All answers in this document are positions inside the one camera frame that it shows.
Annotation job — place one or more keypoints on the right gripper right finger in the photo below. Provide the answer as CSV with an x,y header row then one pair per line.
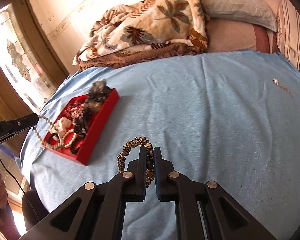
x,y
204,210

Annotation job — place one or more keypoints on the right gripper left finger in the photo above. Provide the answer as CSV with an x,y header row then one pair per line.
x,y
95,211

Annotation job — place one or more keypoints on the black butterfly hair claw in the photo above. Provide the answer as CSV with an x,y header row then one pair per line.
x,y
81,125

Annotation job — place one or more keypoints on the red jewelry tray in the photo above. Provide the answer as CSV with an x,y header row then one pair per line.
x,y
79,150

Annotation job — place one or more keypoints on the thin black hair band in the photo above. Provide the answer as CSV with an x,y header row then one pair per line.
x,y
53,136

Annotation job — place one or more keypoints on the person's dark trouser knee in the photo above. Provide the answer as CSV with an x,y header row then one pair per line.
x,y
33,209

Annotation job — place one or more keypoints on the white printed scrunchie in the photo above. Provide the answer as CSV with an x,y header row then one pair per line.
x,y
61,126

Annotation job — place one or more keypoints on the red white patterned scrunchie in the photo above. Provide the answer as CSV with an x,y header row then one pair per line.
x,y
75,109

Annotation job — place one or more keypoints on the stained glass window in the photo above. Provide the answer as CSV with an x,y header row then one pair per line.
x,y
20,65

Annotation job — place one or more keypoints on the light blue bed cloth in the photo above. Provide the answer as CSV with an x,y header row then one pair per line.
x,y
229,117

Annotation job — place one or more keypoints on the grey fluffy scrunchie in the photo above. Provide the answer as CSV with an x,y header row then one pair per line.
x,y
97,95

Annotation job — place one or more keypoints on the pink bed sheet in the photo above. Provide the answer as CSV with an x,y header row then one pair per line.
x,y
227,35

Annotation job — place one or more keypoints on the floral leaf quilt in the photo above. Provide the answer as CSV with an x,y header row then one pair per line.
x,y
145,31

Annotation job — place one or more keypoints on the striped beige pillow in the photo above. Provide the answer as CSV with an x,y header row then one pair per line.
x,y
288,32

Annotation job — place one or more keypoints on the grey blue pillow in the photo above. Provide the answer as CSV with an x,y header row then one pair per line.
x,y
249,11

